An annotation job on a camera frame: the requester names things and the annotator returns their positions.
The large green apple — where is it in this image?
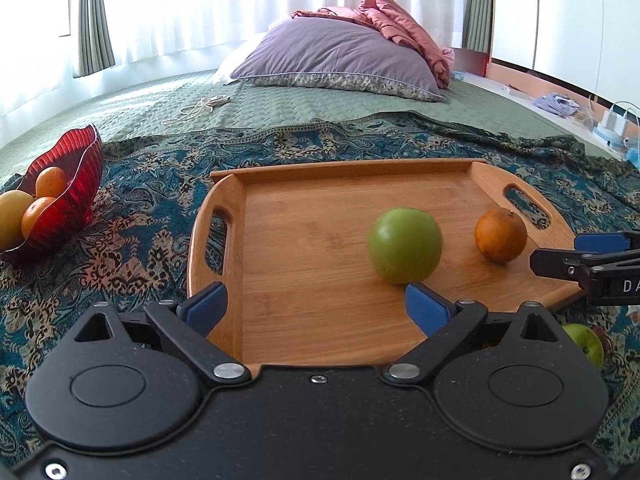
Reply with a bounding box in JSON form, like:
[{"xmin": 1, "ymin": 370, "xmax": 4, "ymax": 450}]
[{"xmin": 367, "ymin": 208, "xmax": 442, "ymax": 285}]

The dull brownish orange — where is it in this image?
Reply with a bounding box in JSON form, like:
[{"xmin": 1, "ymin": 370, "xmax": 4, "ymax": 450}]
[{"xmin": 474, "ymin": 208, "xmax": 527, "ymax": 264}]

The blue paisley cloth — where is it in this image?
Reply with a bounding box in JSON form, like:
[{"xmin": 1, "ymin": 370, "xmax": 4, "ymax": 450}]
[{"xmin": 1, "ymin": 112, "xmax": 639, "ymax": 467}]

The white charger device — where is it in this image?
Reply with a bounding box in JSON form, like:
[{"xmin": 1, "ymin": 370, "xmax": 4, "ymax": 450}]
[{"xmin": 592, "ymin": 101, "xmax": 639, "ymax": 151}]

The blue crumpled garment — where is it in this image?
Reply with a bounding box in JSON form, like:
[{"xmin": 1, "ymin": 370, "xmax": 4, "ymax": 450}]
[{"xmin": 533, "ymin": 92, "xmax": 580, "ymax": 118}]

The wooden serving tray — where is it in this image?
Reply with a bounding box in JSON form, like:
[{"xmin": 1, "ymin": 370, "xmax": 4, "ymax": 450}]
[{"xmin": 186, "ymin": 158, "xmax": 582, "ymax": 366}]

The lower orange in bowl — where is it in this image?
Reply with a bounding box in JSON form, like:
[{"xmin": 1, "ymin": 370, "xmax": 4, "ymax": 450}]
[{"xmin": 21, "ymin": 196, "xmax": 55, "ymax": 240}]

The orange in bowl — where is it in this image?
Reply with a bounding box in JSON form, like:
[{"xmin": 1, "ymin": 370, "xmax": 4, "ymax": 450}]
[
  {"xmin": 21, "ymin": 196, "xmax": 55, "ymax": 240},
  {"xmin": 35, "ymin": 166, "xmax": 67, "ymax": 198}
]

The upper orange in bowl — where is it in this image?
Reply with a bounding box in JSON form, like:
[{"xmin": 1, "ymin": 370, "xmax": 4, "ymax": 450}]
[{"xmin": 35, "ymin": 166, "xmax": 67, "ymax": 198}]

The red glass fruit bowl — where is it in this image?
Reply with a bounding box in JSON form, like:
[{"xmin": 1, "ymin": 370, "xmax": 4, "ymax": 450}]
[{"xmin": 1, "ymin": 125, "xmax": 103, "ymax": 266}]

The yellow fruit in bowl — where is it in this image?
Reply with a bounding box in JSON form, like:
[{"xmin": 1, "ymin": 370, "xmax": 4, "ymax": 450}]
[{"xmin": 0, "ymin": 190, "xmax": 34, "ymax": 252}]

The green quilted bedspread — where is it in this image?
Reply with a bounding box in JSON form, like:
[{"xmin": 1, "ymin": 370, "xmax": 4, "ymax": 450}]
[{"xmin": 1, "ymin": 72, "xmax": 600, "ymax": 180}]

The right green curtain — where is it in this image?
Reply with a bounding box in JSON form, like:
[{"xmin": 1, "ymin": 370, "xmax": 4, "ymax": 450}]
[{"xmin": 462, "ymin": 0, "xmax": 494, "ymax": 54}]

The green curtain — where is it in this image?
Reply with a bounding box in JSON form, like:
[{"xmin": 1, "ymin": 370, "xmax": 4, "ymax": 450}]
[
  {"xmin": 70, "ymin": 0, "xmax": 115, "ymax": 78},
  {"xmin": 462, "ymin": 0, "xmax": 494, "ymax": 54}
]

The left green curtain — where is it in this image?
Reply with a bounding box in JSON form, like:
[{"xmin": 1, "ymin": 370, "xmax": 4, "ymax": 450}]
[{"xmin": 70, "ymin": 0, "xmax": 115, "ymax": 78}]

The purple pillow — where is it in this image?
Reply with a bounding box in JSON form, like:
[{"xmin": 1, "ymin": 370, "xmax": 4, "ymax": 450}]
[{"xmin": 230, "ymin": 18, "xmax": 445, "ymax": 102}]

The pink crumpled blanket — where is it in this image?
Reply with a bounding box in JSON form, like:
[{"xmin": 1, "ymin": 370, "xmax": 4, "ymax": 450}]
[{"xmin": 291, "ymin": 0, "xmax": 454, "ymax": 89}]

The white cord on bed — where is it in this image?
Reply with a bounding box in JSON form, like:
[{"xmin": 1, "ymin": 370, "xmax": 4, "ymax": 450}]
[{"xmin": 162, "ymin": 94, "xmax": 232, "ymax": 129}]

